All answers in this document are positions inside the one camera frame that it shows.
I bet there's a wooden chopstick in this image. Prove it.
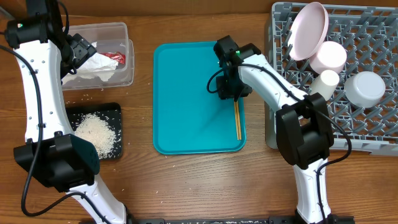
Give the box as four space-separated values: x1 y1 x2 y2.
233 99 241 141
235 99 243 141

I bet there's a white napkin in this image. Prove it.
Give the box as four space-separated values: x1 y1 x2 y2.
62 46 126 89

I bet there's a red snack wrapper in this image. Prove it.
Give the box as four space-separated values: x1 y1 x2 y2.
101 52 126 66

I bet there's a cream cup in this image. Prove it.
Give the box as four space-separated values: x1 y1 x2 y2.
310 70 340 101

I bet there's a large white plate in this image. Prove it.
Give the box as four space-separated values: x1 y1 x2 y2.
288 2 329 61

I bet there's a small pink bowl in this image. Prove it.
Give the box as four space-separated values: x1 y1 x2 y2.
309 41 347 74

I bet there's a grey bowl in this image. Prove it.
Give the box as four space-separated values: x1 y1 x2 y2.
344 71 386 108

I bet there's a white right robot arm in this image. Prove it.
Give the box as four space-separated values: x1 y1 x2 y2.
211 35 354 223

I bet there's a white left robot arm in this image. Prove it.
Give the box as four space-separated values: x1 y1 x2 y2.
3 0 135 223

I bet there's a clear plastic waste bin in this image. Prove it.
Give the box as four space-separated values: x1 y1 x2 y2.
62 22 134 90

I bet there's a grey dishwasher rack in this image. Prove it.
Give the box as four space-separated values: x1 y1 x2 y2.
265 2 397 156

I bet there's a teal serving tray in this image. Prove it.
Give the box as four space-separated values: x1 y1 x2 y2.
153 42 246 155

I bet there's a black tray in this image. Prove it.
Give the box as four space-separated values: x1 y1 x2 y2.
66 103 123 160

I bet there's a pile of white rice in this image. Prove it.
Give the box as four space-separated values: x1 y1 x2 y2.
75 113 120 159

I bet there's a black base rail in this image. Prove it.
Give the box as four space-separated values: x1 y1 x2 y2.
124 216 355 224

